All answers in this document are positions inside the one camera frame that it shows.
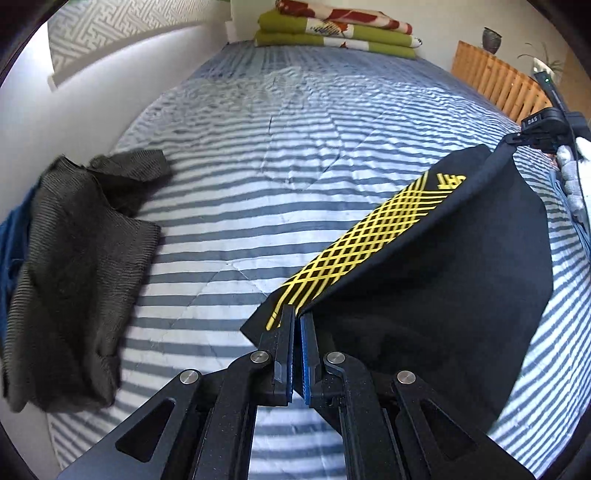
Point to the potted plant in white pot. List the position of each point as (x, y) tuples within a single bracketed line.
[(549, 62)]

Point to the blue white striped quilt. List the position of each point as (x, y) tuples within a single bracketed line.
[(258, 152)]

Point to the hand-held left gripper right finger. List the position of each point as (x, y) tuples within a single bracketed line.
[(304, 369)]

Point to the dark ceramic vase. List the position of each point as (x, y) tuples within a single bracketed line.
[(491, 39)]

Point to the red white folded blanket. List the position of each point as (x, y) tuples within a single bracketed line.
[(351, 14)]

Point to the landscape wall hanging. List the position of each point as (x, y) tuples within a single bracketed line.
[(115, 32)]

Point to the dark grey knit sweater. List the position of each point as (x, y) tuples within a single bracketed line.
[(78, 277)]

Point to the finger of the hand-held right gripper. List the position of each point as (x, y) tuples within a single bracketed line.
[(526, 139)]

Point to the wooden slatted bed rail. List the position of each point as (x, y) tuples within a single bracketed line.
[(498, 76)]

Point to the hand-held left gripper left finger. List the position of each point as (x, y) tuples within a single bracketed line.
[(289, 369)]

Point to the green folded blanket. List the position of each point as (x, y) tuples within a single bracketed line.
[(295, 40), (369, 33)]

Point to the black garment with yellow pattern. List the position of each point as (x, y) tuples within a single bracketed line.
[(438, 300)]

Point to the dark blue crumpled garment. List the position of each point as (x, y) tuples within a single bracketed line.
[(11, 258)]

